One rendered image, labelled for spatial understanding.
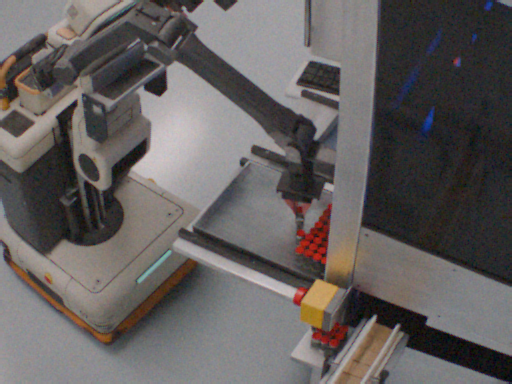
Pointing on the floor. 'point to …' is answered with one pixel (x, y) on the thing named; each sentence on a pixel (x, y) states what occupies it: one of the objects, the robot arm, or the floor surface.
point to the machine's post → (352, 143)
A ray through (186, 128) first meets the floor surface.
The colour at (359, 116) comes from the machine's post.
